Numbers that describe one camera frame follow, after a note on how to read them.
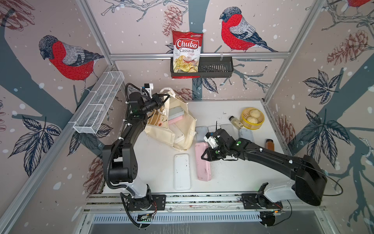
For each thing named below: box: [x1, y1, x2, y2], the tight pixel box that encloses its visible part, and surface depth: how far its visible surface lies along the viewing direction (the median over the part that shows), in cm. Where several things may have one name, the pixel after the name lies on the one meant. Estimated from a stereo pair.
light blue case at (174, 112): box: [168, 106, 185, 121], surface depth 106 cm
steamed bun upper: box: [249, 109, 261, 118], surface depth 106 cm
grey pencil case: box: [238, 128, 255, 143], surface depth 100 cm
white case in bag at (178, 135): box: [168, 122, 185, 144], surface depth 97 cm
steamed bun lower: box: [246, 116, 259, 124], surface depth 103 cm
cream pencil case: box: [220, 123, 239, 140], surface depth 103 cm
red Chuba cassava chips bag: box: [171, 30, 204, 79], surface depth 86 cm
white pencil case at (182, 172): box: [173, 153, 191, 191], surface depth 84 cm
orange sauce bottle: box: [265, 138, 275, 152], surface depth 95 cm
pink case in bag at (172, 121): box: [168, 115, 184, 125], surface depth 103 cm
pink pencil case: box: [194, 142, 212, 182], surface depth 78 cm
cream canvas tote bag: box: [144, 87, 197, 152], surface depth 92 cm
